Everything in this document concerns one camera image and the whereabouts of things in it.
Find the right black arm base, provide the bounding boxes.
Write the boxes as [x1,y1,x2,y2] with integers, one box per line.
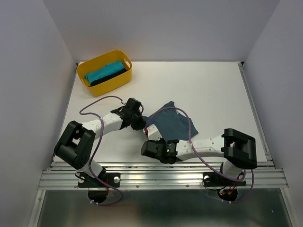
[202,162,246,188]

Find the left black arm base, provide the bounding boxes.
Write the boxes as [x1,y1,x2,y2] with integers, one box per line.
[75,172,121,188]

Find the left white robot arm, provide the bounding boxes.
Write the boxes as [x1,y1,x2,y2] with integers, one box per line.
[54,98,146,186]

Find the rolled teal t shirt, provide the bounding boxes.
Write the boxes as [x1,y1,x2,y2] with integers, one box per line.
[85,61,125,83]

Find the aluminium front rail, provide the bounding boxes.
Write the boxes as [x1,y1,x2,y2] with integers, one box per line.
[38,162,288,190]

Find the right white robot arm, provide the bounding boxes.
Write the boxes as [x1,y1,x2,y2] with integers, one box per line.
[141,125,258,184]

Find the dark blue-grey t shirt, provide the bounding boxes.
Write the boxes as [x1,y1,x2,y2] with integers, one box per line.
[143,109,189,141]

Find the rolled black t shirt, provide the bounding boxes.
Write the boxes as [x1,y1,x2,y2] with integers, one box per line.
[90,69,127,87]

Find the aluminium right side rail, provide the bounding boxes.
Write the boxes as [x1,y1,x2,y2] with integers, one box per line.
[238,61,276,168]

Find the yellow plastic basket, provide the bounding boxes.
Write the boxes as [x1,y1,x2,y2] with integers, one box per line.
[77,50,132,96]

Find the aluminium rail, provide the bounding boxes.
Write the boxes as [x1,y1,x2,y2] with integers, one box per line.
[38,162,288,190]
[238,61,276,168]

